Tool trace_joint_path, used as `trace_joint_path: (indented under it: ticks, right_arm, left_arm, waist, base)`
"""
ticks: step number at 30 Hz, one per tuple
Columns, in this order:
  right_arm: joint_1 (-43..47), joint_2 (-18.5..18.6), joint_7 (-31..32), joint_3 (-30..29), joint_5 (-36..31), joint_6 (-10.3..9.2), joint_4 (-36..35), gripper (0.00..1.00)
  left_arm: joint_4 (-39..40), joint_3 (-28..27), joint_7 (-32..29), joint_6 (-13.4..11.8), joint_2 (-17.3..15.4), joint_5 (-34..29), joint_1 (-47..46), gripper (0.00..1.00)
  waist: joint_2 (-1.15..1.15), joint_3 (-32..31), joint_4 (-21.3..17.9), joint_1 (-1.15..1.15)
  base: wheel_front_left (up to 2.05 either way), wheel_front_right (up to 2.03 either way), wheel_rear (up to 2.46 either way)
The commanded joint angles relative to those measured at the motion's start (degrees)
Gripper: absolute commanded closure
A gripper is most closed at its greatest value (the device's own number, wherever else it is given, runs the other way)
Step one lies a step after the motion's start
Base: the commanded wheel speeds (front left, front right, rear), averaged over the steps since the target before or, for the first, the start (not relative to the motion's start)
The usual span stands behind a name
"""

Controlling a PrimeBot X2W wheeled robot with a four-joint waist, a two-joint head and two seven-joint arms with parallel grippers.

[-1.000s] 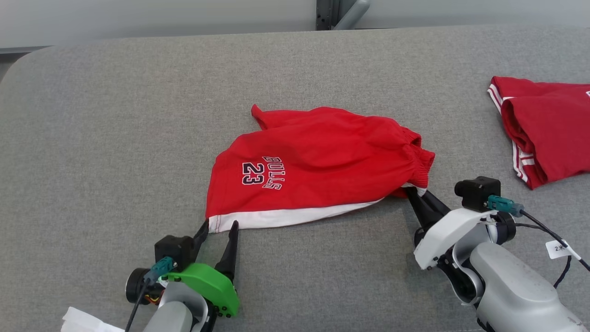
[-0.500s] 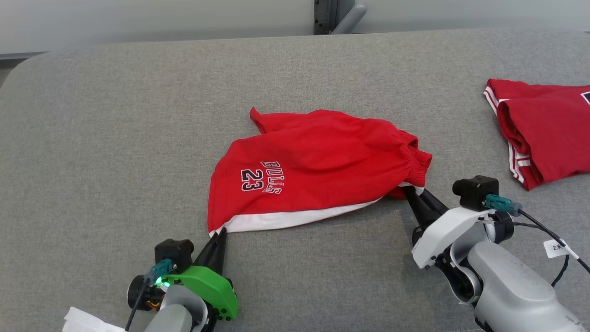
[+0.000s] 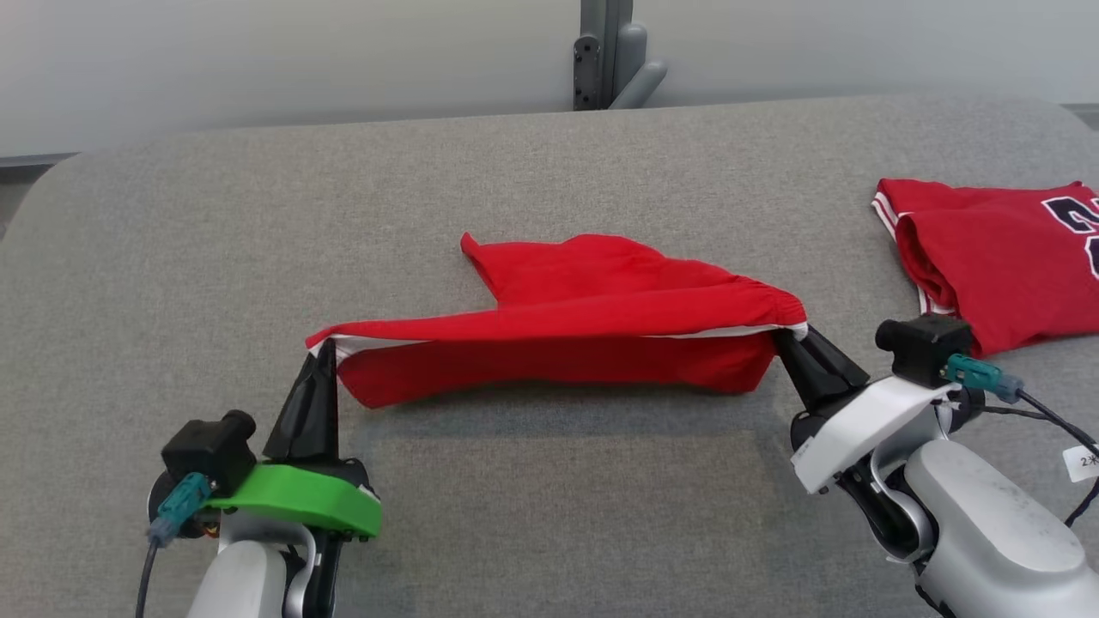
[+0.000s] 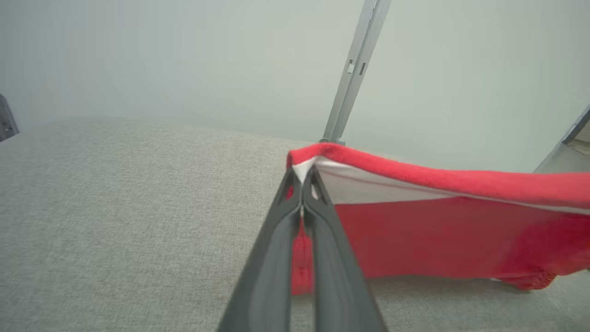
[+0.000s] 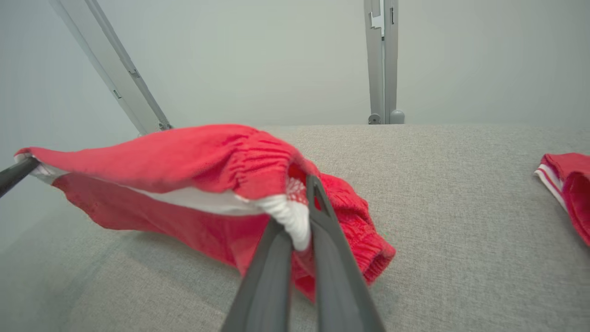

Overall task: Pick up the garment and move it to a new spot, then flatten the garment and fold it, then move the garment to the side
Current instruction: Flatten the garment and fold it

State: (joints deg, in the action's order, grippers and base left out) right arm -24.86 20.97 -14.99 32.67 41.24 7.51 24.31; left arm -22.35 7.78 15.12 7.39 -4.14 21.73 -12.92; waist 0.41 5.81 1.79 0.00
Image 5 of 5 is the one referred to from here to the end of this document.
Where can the grey metal vertical post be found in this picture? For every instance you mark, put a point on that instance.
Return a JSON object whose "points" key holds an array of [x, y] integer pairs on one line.
{"points": [[381, 69]]}

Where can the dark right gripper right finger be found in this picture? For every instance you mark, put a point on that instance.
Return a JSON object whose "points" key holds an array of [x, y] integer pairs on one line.
{"points": [[336, 276]]}

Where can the grey metal diagonal strut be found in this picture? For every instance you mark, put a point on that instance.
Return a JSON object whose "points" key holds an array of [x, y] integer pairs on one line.
{"points": [[115, 69]]}

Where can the red shorts with white trim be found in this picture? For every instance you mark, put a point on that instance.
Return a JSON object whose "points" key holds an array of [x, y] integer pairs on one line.
{"points": [[184, 157]]}

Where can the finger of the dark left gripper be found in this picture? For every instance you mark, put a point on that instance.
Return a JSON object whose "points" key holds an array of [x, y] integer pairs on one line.
{"points": [[16, 174]]}

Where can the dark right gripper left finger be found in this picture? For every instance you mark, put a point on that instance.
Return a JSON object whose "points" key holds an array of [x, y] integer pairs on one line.
{"points": [[267, 286]]}

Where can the red white striped t-shirt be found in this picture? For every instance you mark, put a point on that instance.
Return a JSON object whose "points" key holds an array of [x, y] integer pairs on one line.
{"points": [[571, 184]]}

